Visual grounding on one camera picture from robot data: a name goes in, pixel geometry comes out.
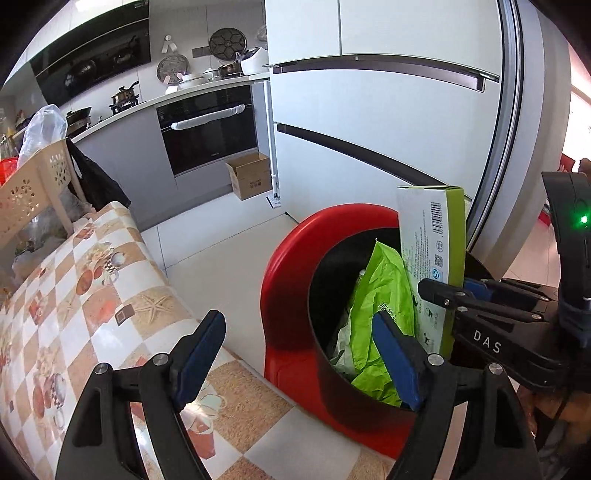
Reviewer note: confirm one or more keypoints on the beige perforated plastic rack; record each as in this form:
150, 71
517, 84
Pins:
27, 194

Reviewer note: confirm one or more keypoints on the white pot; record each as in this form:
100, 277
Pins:
191, 82

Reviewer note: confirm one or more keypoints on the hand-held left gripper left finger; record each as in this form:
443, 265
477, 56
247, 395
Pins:
198, 360

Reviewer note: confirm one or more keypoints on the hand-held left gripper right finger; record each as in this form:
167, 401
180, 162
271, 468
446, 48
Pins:
397, 364

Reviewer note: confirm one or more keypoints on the black round bin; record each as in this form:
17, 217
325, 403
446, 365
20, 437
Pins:
341, 277

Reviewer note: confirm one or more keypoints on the steel pot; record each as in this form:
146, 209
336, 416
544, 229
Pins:
229, 70

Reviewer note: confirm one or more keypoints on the checkered floral tablecloth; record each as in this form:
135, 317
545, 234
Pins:
138, 323

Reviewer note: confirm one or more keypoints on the white wall hanger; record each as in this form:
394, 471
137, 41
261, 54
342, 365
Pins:
169, 46

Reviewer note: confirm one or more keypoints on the green and white carton box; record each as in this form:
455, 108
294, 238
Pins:
425, 240

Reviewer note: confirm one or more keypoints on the white plastic wrapper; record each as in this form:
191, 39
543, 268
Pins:
344, 346

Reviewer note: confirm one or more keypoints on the white refrigerator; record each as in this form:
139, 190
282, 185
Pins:
369, 115

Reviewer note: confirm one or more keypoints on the dark cloth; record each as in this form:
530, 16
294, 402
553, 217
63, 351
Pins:
97, 184

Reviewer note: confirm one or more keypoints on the black built-in oven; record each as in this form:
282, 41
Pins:
207, 138

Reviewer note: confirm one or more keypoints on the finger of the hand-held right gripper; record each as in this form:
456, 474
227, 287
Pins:
443, 293
478, 286

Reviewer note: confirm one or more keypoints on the grey sliding door frame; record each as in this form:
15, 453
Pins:
531, 115

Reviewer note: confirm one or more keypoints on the open cardboard box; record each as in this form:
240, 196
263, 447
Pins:
249, 177

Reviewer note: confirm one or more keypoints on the grey wall socket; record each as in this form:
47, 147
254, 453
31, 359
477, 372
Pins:
198, 51

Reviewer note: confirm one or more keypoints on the red plastic basket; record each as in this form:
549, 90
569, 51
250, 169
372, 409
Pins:
8, 170

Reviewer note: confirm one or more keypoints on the round silver steamer plate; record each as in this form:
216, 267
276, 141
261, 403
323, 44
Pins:
172, 69

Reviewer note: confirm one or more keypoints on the round black baking pan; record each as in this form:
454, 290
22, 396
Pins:
226, 42

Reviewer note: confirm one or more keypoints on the red plastic stool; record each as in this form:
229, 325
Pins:
286, 300

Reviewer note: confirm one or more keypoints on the clear plastic bag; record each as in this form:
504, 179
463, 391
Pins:
41, 129

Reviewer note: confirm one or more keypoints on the black cooking pot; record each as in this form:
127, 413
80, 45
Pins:
124, 96

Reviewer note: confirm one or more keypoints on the black range hood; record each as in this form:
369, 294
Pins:
101, 55

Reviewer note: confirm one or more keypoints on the white rice cooker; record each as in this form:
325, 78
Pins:
254, 62

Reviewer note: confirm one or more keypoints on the green plastic bag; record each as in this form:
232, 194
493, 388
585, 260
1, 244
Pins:
378, 295

